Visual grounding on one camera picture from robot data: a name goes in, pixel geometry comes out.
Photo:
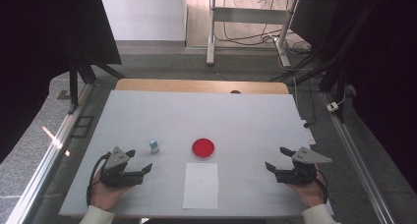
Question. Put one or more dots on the dark table grommet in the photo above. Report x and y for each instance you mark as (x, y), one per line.
(235, 92)

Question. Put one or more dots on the round red ink pad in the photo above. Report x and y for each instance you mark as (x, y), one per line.
(203, 147)

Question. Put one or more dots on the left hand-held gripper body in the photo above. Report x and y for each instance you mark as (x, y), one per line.
(116, 178)

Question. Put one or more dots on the person's left hand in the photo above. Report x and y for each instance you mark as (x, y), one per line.
(105, 196)

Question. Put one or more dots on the small white power adapter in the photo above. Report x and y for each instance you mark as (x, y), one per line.
(332, 106)

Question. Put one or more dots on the person's right hand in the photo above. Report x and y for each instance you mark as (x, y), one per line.
(313, 193)

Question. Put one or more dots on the blue and white stamp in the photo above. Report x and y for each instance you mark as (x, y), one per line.
(154, 146)

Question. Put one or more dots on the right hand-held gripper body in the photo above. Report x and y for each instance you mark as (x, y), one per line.
(296, 176)

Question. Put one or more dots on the black tripod stand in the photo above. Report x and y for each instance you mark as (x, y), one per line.
(341, 96)
(73, 86)

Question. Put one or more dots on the aluminium floor rail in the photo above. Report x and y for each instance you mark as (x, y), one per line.
(42, 165)
(357, 171)

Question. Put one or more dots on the white paper sheet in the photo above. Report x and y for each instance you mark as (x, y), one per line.
(200, 188)

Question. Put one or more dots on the white desk frame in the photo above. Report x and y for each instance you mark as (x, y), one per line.
(249, 15)

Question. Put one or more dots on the black curtain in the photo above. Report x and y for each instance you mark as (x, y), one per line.
(32, 53)
(387, 86)

